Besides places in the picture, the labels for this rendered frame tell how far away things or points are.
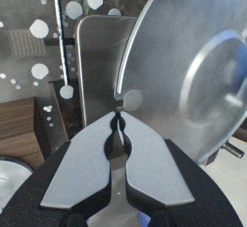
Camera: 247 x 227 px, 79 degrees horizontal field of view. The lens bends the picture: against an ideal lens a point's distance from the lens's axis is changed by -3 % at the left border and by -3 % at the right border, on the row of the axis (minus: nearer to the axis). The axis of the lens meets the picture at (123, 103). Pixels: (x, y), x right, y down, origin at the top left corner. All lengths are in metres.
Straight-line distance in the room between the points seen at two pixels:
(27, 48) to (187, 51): 0.65
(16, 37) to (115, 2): 0.52
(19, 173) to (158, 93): 0.66
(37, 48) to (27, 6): 0.23
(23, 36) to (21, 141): 0.40
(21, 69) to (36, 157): 0.44
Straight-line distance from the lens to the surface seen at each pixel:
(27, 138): 0.67
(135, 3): 0.29
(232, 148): 0.40
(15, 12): 0.90
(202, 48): 0.19
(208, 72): 0.20
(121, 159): 0.41
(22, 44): 0.74
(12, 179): 0.77
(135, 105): 0.15
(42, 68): 0.25
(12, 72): 0.93
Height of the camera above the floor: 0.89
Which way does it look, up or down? 52 degrees down
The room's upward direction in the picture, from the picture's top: 132 degrees clockwise
